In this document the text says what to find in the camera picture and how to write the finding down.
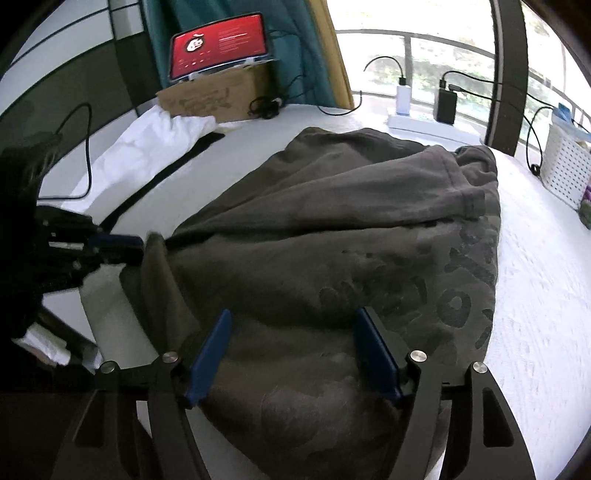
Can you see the tablet with red screen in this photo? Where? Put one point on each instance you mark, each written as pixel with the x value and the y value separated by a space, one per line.
pixel 217 44

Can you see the white charger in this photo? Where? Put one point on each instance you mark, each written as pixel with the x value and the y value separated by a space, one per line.
pixel 402 99

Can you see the purple cloth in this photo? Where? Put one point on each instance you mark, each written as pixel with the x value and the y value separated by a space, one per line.
pixel 587 203

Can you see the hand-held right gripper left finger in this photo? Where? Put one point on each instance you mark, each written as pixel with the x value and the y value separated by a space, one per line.
pixel 210 360

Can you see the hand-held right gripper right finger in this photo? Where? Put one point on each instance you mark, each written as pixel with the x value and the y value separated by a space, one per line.
pixel 376 355

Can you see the teal curtain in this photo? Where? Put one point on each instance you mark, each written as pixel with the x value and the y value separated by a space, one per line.
pixel 286 14

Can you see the black charger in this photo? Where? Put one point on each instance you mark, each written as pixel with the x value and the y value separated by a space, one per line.
pixel 445 107

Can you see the white cloth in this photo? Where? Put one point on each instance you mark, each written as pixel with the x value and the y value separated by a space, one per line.
pixel 143 147

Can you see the yellow curtain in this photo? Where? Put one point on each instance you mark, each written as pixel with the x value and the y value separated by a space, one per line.
pixel 332 55

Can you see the blue plastic bag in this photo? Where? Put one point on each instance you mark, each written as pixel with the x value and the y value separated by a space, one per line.
pixel 565 115

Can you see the white power strip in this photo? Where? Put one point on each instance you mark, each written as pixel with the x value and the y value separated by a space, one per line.
pixel 425 124

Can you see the balcony railing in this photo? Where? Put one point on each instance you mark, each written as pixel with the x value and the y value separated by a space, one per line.
pixel 407 50

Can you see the brown cardboard box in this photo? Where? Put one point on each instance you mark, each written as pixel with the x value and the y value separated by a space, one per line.
pixel 212 97

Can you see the dark olive t-shirt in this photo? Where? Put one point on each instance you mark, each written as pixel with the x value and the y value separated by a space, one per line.
pixel 300 230

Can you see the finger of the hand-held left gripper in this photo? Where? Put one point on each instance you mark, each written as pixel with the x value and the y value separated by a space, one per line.
pixel 117 241
pixel 115 258

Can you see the white plastic basket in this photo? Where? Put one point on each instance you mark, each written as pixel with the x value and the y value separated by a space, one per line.
pixel 565 161

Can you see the dark window pillar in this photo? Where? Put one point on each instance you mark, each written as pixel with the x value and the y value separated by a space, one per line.
pixel 508 69

